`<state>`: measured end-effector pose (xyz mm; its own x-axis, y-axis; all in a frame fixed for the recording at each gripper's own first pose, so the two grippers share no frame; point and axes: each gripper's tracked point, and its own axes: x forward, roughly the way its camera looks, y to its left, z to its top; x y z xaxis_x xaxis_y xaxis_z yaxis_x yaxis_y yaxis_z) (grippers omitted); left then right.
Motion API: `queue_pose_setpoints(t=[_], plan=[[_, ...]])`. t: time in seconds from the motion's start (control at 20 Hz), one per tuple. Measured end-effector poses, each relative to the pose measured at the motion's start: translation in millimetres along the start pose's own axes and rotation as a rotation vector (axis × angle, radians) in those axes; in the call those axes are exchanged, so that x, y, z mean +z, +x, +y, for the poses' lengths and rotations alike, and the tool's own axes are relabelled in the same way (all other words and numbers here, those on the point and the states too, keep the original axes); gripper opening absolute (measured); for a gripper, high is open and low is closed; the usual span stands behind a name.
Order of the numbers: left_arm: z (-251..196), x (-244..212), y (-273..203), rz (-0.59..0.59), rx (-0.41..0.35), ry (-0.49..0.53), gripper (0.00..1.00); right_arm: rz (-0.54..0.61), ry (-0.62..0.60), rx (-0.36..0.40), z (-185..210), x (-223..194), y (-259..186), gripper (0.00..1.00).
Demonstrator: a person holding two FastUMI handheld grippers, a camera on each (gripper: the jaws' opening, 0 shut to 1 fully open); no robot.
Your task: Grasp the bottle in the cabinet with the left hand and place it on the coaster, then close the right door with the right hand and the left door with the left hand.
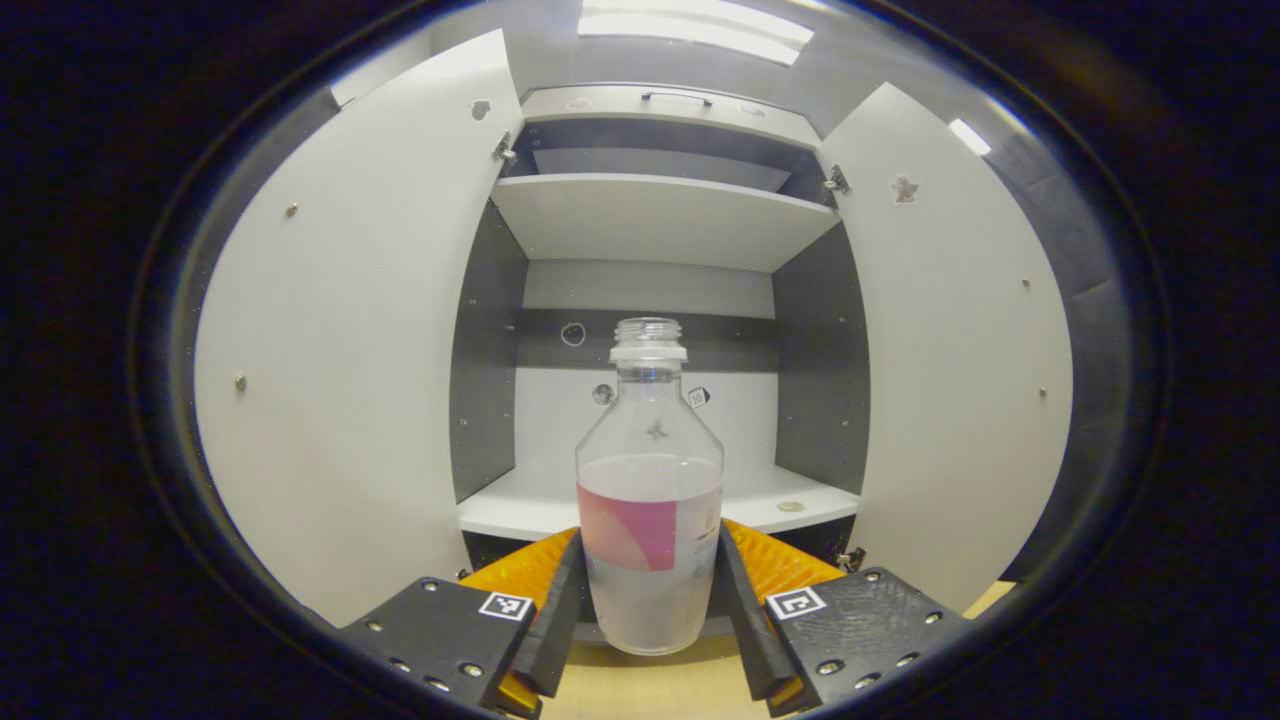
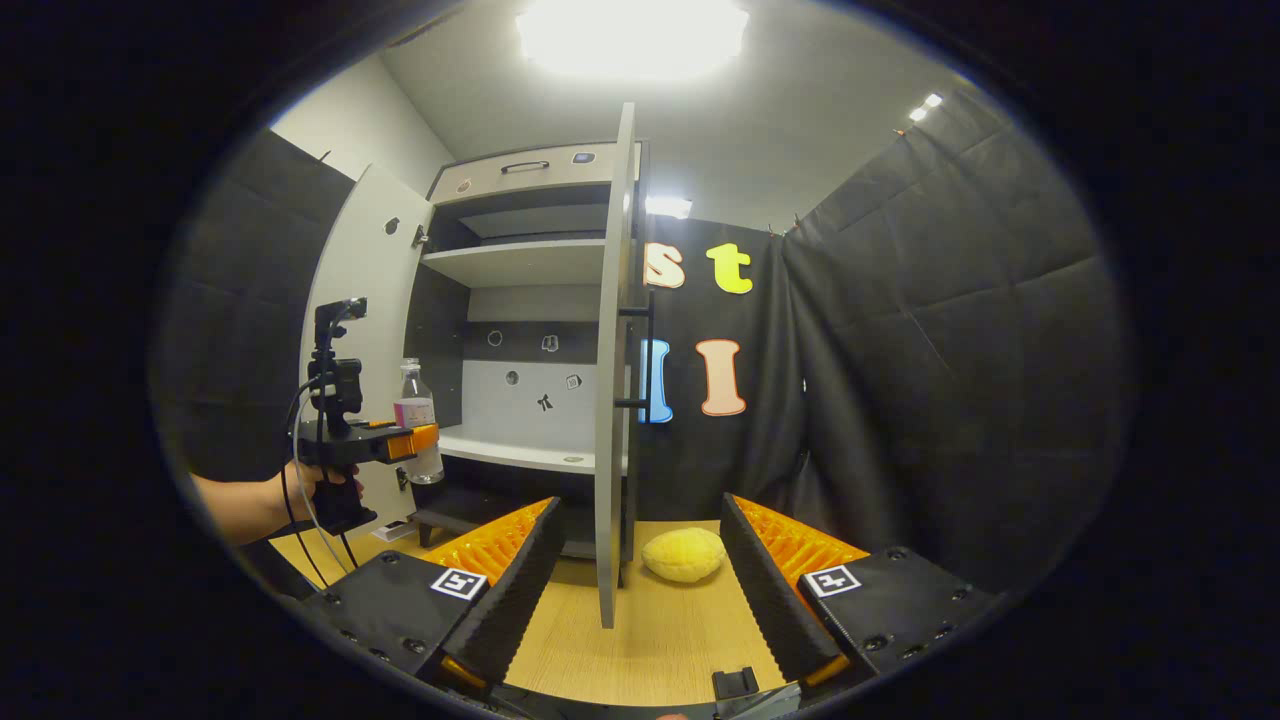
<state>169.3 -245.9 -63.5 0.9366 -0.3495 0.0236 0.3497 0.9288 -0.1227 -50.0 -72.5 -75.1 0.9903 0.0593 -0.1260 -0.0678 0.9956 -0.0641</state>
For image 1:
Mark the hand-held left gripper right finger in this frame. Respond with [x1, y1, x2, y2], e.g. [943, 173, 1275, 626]
[716, 518, 976, 717]

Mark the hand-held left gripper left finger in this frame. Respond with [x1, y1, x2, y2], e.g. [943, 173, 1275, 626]
[335, 527, 588, 719]

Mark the clear bottle with pink label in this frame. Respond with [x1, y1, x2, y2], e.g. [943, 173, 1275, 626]
[575, 317, 725, 657]

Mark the grey cabinet door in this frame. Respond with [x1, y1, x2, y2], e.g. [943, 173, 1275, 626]
[193, 28, 526, 629]
[815, 82, 1074, 616]

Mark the grey cabinet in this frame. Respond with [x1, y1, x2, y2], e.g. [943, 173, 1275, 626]
[448, 83, 871, 641]

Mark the grey cabinet drawer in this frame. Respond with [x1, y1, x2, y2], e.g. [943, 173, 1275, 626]
[520, 83, 823, 151]

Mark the large ceiling light panel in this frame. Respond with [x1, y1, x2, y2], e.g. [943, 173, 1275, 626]
[577, 0, 816, 67]

